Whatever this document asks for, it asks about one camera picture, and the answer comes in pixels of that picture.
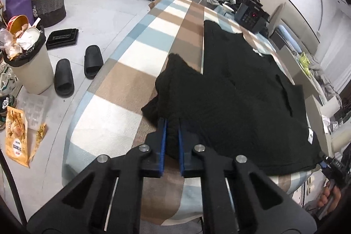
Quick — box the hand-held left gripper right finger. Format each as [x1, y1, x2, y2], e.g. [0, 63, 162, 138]
[178, 118, 317, 234]

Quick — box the checked table cover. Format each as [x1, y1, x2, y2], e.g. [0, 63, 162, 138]
[63, 0, 319, 227]

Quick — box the black pressure cooker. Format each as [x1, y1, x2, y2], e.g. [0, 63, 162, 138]
[234, 0, 270, 34]

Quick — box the black slipper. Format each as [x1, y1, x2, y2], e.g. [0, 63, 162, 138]
[84, 45, 104, 79]
[54, 59, 75, 96]

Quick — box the light blue pillow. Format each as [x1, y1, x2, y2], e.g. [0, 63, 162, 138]
[276, 24, 299, 48]

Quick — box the orange paper bowl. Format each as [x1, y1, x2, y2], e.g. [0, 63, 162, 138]
[7, 15, 29, 34]

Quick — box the beige box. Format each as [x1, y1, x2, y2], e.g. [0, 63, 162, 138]
[295, 84, 332, 154]
[278, 45, 312, 86]

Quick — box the purple bag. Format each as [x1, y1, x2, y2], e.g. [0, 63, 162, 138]
[5, 0, 35, 29]

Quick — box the person's right hand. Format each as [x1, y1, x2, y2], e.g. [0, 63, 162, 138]
[318, 186, 342, 208]

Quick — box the clear plastic tray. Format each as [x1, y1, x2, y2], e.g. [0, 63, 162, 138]
[18, 93, 49, 130]

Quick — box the crumpled grey blanket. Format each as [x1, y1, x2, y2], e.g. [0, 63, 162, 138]
[310, 59, 346, 103]

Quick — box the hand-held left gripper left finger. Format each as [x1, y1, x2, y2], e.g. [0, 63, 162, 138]
[27, 118, 167, 234]

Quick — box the green toy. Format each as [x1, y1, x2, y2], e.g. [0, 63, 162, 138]
[297, 52, 312, 77]

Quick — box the black knit sweater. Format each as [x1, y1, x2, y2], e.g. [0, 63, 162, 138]
[141, 20, 327, 176]

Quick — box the white curtain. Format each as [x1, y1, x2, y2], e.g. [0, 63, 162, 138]
[321, 8, 351, 86]

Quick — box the white sneaker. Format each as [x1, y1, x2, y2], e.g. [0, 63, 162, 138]
[0, 63, 21, 97]

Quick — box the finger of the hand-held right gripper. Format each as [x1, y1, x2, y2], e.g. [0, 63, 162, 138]
[319, 152, 334, 170]

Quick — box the orange snack packet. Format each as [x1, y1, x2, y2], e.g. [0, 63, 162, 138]
[5, 106, 29, 169]

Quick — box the cream trash bin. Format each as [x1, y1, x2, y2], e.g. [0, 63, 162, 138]
[1, 27, 54, 95]

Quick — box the white bowl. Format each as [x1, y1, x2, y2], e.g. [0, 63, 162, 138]
[221, 2, 235, 15]

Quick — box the black plastic tray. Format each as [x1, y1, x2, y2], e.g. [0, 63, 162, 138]
[46, 28, 79, 50]

